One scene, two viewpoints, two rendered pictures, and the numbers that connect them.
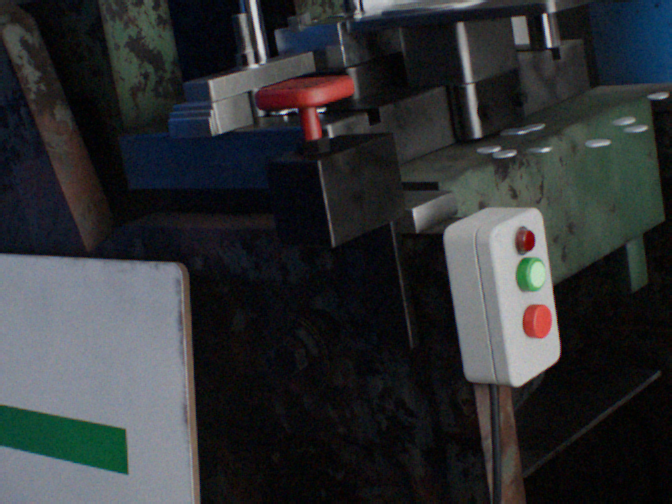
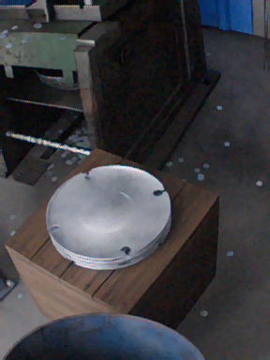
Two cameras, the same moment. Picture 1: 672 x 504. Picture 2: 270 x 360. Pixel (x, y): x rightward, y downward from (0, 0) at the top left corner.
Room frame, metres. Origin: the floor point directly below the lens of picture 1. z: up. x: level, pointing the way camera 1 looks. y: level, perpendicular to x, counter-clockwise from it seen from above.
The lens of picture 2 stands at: (1.29, -1.66, 1.27)
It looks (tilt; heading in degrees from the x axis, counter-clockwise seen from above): 44 degrees down; 79
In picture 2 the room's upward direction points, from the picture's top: 9 degrees counter-clockwise
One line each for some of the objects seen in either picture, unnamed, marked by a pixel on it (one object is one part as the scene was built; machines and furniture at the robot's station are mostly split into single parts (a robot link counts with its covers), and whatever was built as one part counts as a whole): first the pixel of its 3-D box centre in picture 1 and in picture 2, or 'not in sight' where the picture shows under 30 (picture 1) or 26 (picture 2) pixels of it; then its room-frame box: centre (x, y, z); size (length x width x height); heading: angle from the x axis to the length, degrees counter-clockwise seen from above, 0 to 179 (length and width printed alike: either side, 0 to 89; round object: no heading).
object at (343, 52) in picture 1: (355, 35); not in sight; (1.46, -0.06, 0.76); 0.15 x 0.09 x 0.05; 136
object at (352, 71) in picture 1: (354, 69); not in sight; (1.46, -0.06, 0.72); 0.20 x 0.16 x 0.03; 136
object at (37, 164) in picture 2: not in sight; (67, 131); (1.37, -0.16, 0.14); 0.59 x 0.10 x 0.05; 46
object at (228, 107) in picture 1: (242, 67); not in sight; (1.34, 0.06, 0.76); 0.17 x 0.06 x 0.10; 136
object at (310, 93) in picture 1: (310, 129); not in sight; (1.06, 0.00, 0.72); 0.07 x 0.06 x 0.08; 46
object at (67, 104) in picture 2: (411, 423); (82, 73); (1.47, -0.05, 0.31); 0.43 x 0.42 x 0.01; 136
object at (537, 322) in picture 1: (537, 321); not in sight; (1.04, -0.15, 0.54); 0.03 x 0.01 x 0.03; 136
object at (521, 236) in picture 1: (525, 240); not in sight; (1.04, -0.15, 0.61); 0.02 x 0.01 x 0.02; 136
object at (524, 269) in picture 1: (531, 274); not in sight; (1.04, -0.15, 0.58); 0.03 x 0.01 x 0.03; 136
